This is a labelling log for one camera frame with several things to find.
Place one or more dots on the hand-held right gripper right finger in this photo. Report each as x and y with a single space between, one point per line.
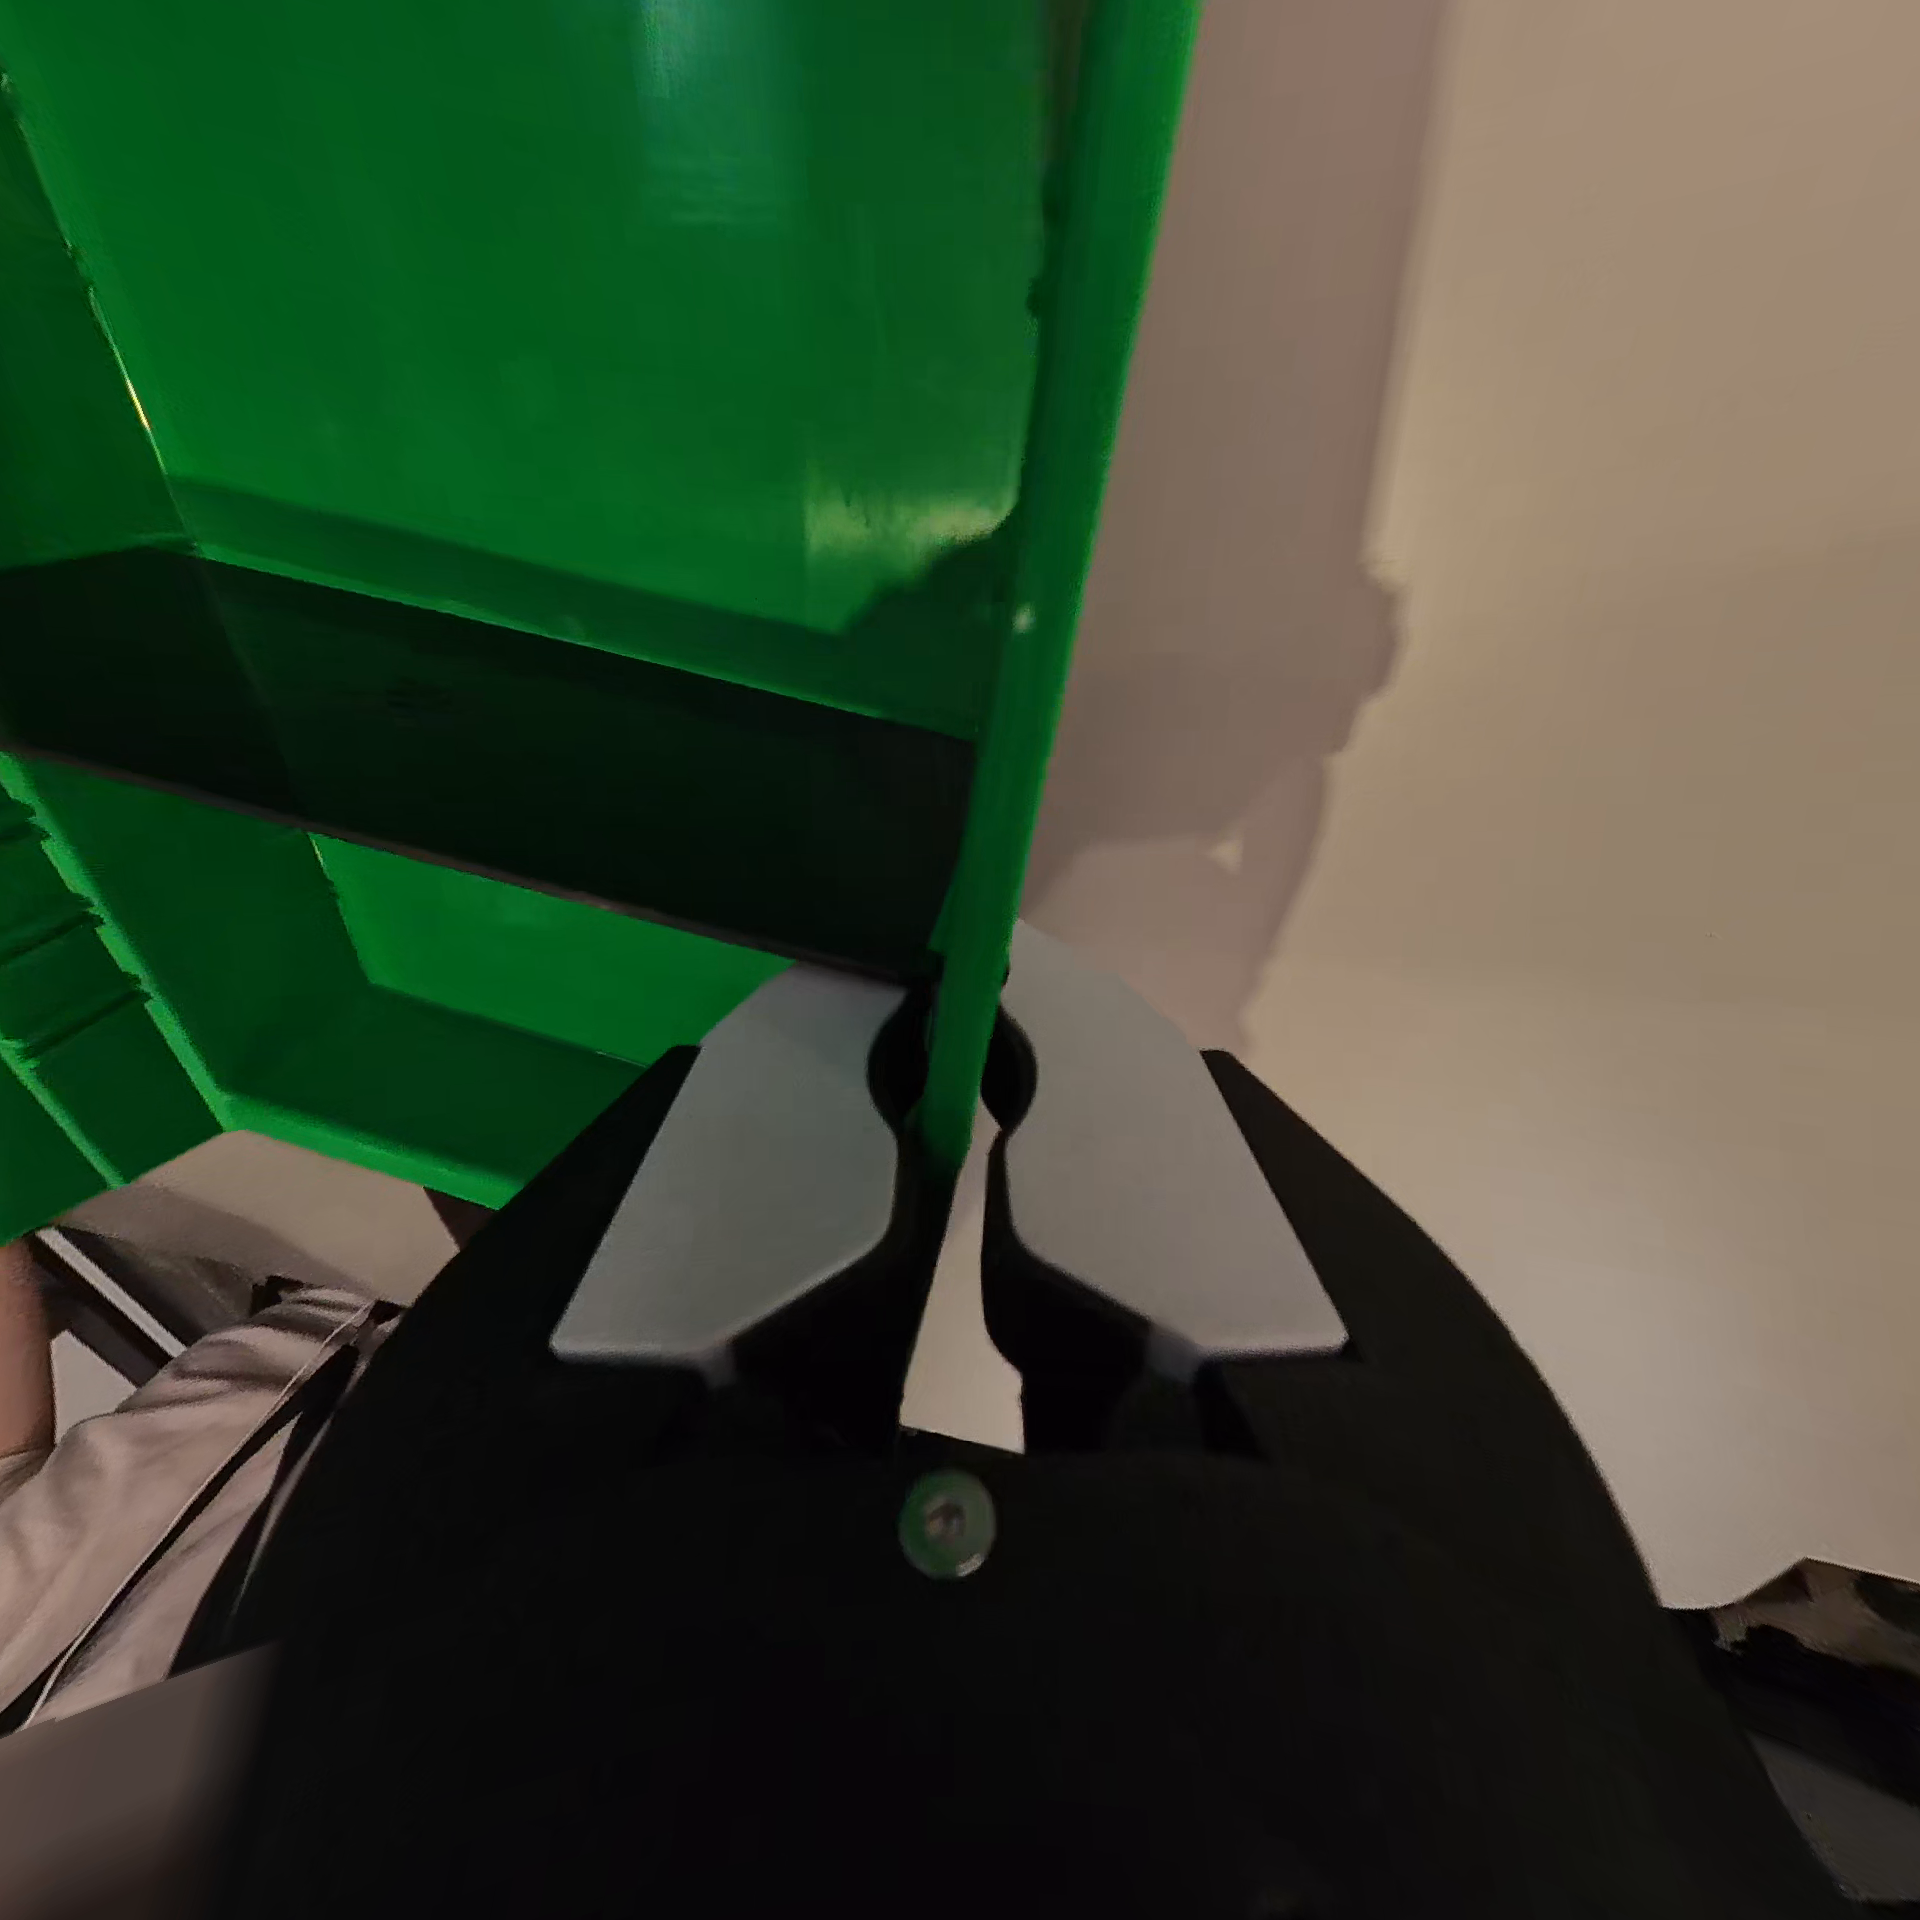
1155 1200

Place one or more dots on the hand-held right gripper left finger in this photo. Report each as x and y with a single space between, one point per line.
750 1185

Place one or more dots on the green plastic bin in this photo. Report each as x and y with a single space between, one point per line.
523 299

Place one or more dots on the person's left forearm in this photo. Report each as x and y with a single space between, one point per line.
19 1349

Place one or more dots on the person's pale shirt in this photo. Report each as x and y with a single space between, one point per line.
149 1484

